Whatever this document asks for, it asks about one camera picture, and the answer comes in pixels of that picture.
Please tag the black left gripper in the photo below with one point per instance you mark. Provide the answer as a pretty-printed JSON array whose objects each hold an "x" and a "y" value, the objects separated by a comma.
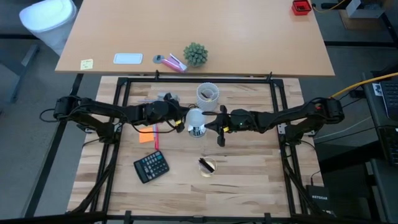
[{"x": 158, "y": 112}]

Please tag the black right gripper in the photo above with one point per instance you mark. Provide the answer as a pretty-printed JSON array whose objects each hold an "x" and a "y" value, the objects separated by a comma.
[{"x": 237, "y": 123}]

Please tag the white ribbed pen cup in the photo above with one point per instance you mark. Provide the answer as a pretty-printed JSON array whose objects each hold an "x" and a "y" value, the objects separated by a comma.
[{"x": 215, "y": 102}]

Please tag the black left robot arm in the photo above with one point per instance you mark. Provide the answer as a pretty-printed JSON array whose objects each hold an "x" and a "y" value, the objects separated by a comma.
[{"x": 109, "y": 110}]

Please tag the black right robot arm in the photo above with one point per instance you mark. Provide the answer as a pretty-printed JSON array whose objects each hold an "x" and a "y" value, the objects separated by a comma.
[{"x": 280, "y": 113}]

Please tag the grey stapler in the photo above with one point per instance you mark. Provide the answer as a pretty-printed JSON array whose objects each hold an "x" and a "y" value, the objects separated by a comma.
[{"x": 160, "y": 96}]

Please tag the pink pen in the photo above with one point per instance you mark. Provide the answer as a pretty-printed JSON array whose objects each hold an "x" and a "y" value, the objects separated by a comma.
[{"x": 156, "y": 140}]

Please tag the black and white pen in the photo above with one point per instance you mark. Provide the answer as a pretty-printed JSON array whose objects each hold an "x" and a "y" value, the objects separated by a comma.
[{"x": 206, "y": 165}]

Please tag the orange sticky note pad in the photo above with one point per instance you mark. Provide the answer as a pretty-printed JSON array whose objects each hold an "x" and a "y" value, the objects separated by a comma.
[{"x": 146, "y": 136}]

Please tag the green succulent plant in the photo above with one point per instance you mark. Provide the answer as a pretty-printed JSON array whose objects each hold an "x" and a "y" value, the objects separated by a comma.
[{"x": 195, "y": 54}]

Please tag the grey desk grommet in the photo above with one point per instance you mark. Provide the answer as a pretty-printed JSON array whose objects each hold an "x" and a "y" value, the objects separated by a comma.
[{"x": 156, "y": 59}]

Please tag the black calculator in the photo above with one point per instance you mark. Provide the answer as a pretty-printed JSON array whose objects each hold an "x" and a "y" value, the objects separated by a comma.
[{"x": 151, "y": 167}]

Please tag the white rectangular tray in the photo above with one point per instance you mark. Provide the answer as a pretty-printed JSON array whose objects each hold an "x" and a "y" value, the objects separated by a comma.
[{"x": 128, "y": 58}]

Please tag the light wooden desk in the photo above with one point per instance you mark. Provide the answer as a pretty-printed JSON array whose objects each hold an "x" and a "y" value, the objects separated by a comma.
[{"x": 233, "y": 37}]

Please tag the yellow sticky note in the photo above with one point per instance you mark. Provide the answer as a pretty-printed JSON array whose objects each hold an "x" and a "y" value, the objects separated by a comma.
[{"x": 86, "y": 64}]

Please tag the black network router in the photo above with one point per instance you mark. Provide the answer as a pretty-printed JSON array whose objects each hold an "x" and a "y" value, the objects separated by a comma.
[{"x": 318, "y": 199}]

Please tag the red box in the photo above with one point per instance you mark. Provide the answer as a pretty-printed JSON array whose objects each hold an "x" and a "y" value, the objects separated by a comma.
[{"x": 301, "y": 7}]

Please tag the white trash bin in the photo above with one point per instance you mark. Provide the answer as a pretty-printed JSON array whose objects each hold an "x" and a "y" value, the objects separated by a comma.
[{"x": 46, "y": 18}]

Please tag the black laptop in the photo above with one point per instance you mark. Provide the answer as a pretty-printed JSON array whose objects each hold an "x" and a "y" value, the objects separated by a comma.
[{"x": 390, "y": 99}]

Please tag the brown cardboard box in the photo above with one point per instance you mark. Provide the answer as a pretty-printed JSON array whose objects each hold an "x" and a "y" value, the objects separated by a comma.
[{"x": 367, "y": 24}]

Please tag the white grey box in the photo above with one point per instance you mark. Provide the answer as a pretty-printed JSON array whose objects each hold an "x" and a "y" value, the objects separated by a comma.
[{"x": 363, "y": 11}]

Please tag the black metal table frame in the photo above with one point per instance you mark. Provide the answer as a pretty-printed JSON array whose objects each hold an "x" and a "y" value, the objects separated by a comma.
[{"x": 199, "y": 80}]

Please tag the black frame clamp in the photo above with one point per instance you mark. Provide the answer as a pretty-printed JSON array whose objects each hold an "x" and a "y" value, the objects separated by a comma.
[
  {"x": 269, "y": 76},
  {"x": 127, "y": 216},
  {"x": 157, "y": 74},
  {"x": 267, "y": 217}
]

